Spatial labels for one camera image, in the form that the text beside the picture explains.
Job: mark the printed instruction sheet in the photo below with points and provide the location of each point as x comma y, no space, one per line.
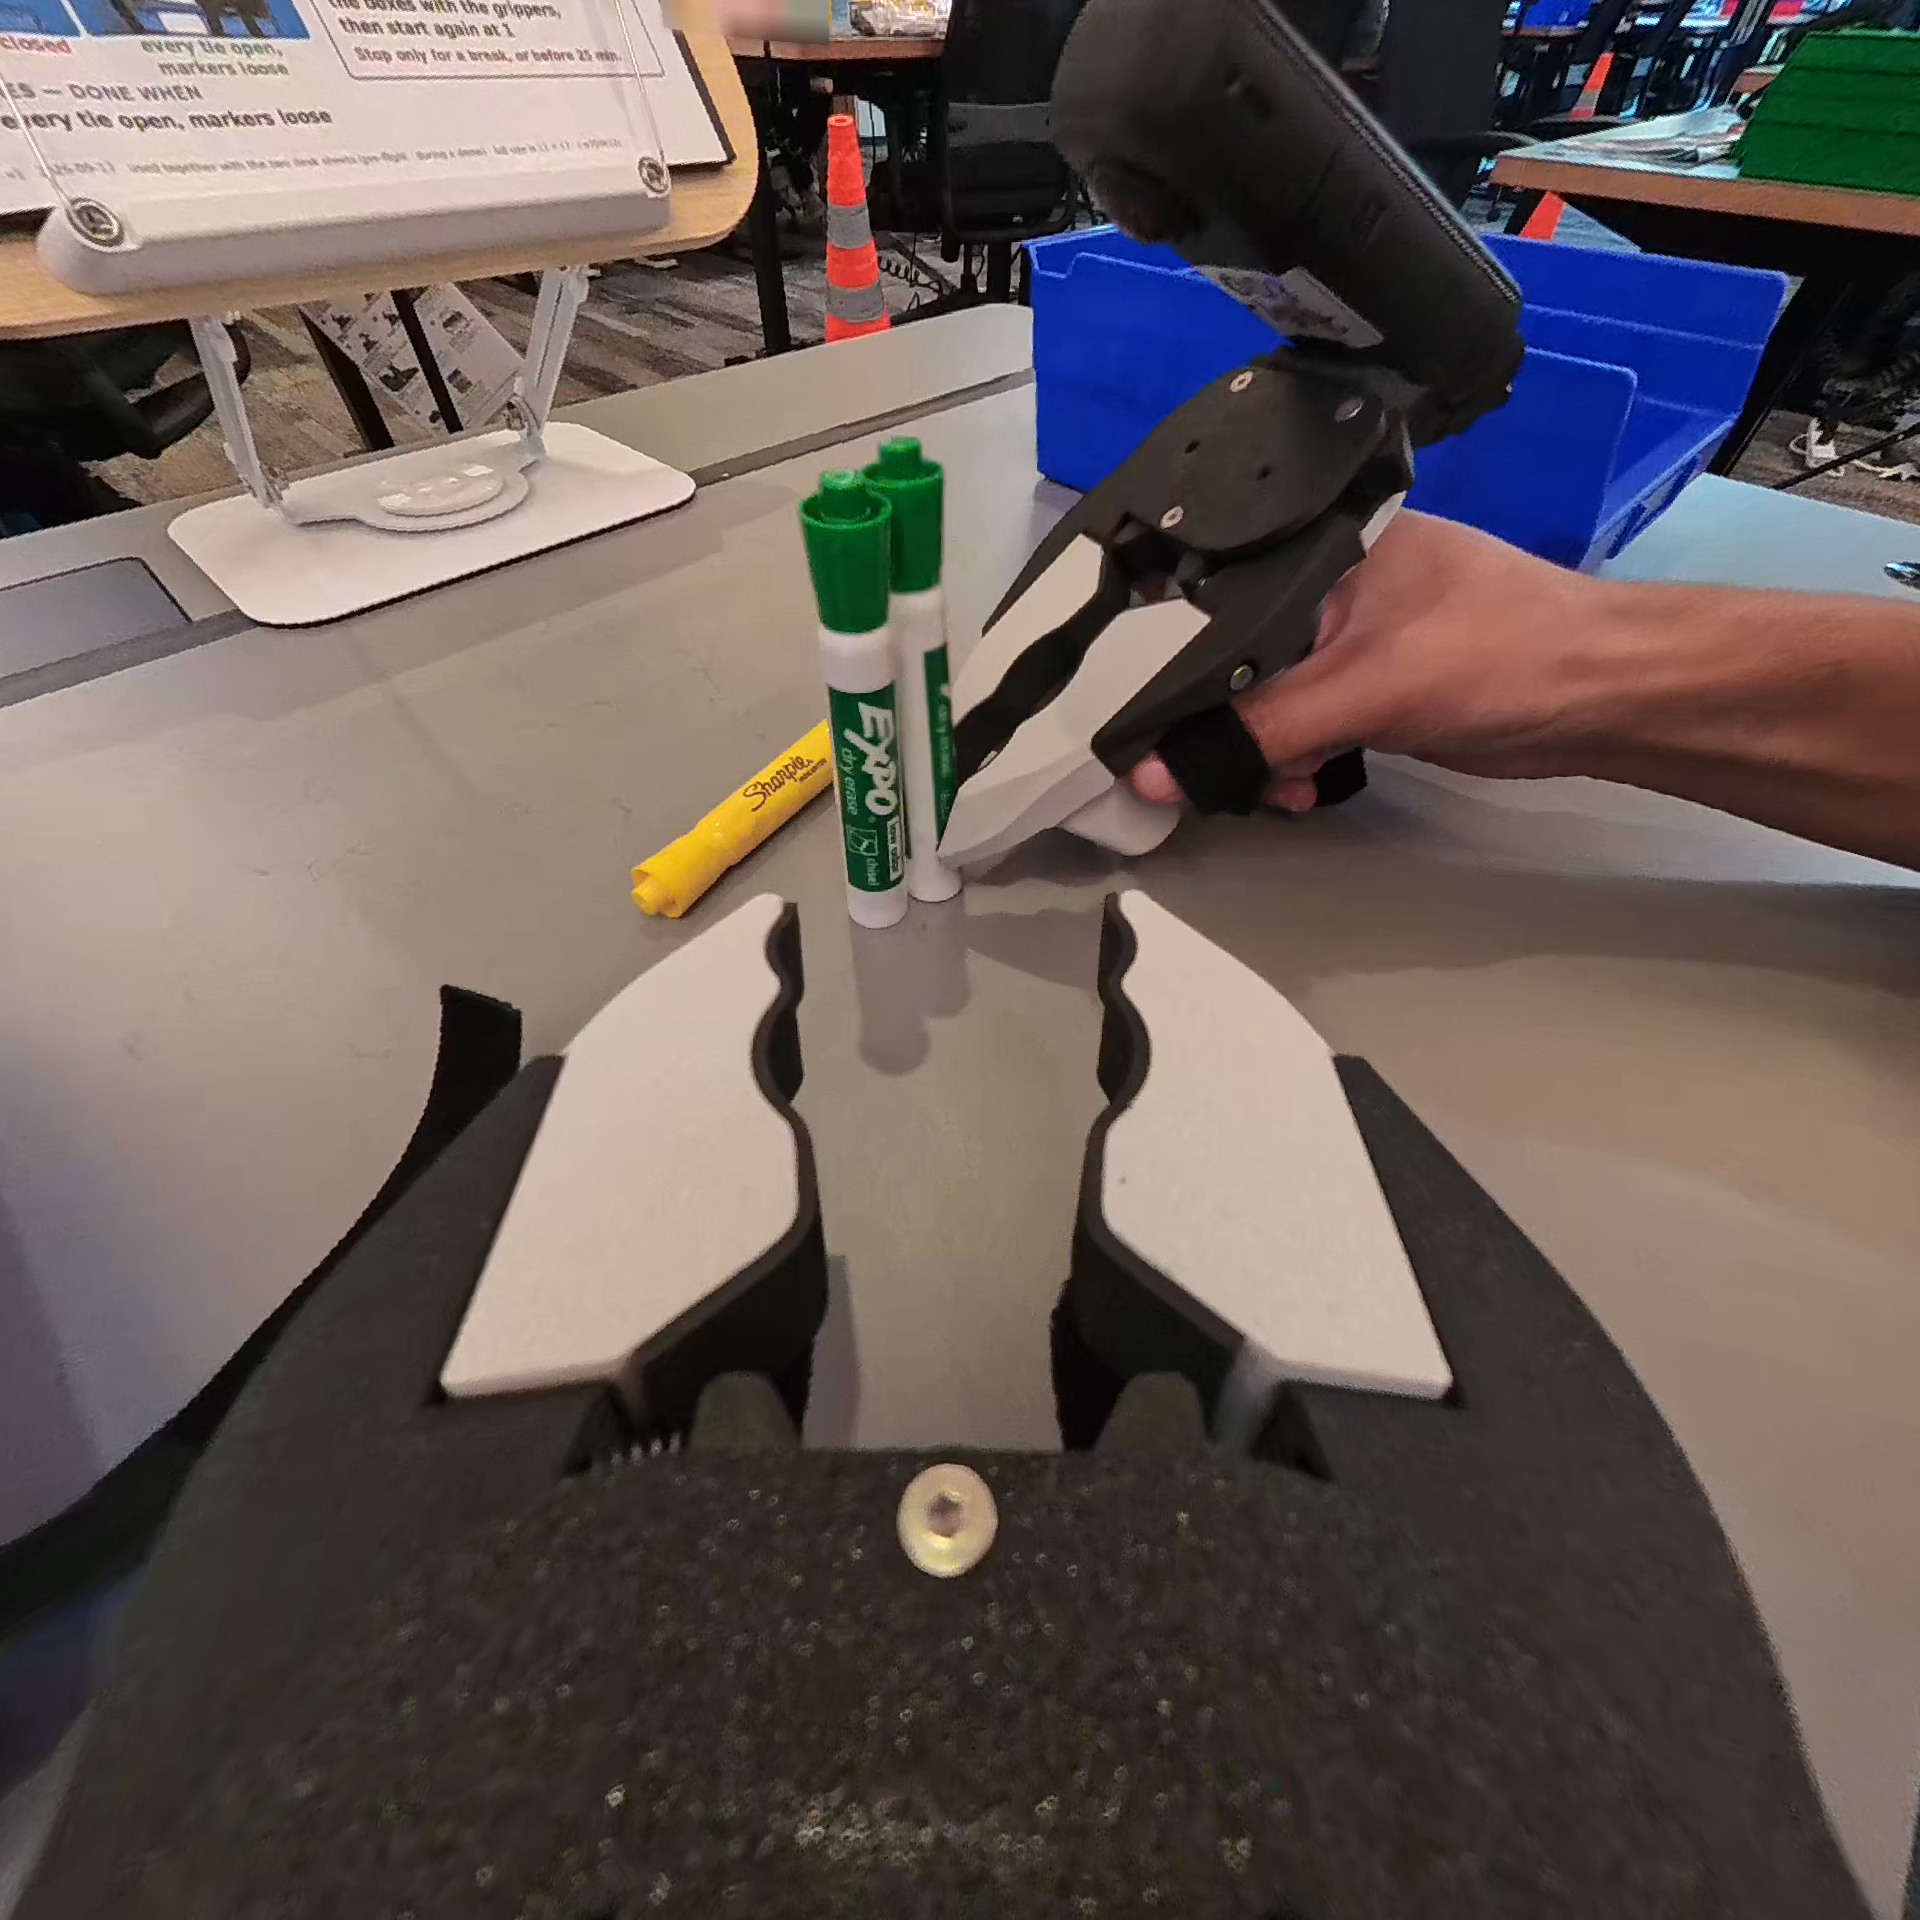
300,105

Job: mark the orange traffic cone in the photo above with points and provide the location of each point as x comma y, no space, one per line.
1542,218
855,255

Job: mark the green dry erase marker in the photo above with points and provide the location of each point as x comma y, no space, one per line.
918,525
862,720

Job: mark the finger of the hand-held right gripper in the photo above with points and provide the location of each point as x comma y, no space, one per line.
1080,704
1043,609

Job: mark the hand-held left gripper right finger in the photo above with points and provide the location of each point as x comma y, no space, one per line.
1260,1184

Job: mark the stack of green bins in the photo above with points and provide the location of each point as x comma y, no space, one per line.
1839,121

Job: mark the blue plastic bin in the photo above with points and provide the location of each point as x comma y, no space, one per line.
1591,405

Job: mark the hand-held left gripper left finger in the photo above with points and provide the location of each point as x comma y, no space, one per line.
631,1171

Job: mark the person's right hand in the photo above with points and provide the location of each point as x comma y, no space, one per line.
1441,660

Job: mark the printed leaflet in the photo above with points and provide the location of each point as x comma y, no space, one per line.
435,352

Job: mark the yellow highlighter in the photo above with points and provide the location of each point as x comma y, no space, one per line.
742,819

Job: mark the black office chair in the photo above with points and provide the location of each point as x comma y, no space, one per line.
999,164

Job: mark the grey desk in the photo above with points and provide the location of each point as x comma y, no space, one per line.
375,841

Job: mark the white document stand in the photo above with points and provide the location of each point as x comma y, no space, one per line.
451,525

